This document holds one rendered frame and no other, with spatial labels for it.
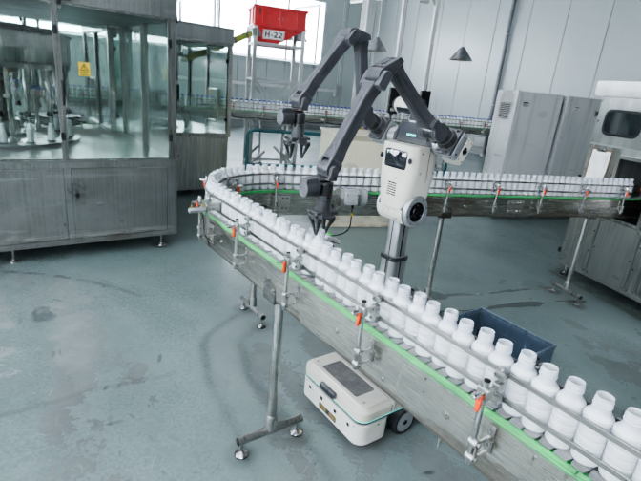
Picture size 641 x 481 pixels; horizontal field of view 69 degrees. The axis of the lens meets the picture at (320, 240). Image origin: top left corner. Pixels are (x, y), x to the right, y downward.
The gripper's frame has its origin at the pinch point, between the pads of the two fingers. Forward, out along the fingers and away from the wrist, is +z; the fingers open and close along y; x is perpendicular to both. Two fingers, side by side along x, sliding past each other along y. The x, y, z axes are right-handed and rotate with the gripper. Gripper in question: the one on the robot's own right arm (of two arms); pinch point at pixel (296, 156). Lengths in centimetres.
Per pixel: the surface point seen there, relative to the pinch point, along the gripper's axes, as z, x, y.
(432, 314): 25, 104, 17
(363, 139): 30, -260, -264
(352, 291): 33, 70, 18
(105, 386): 140, -62, 75
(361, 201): 45, -63, -98
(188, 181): 120, -455, -116
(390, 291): 26, 86, 17
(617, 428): 27, 154, 17
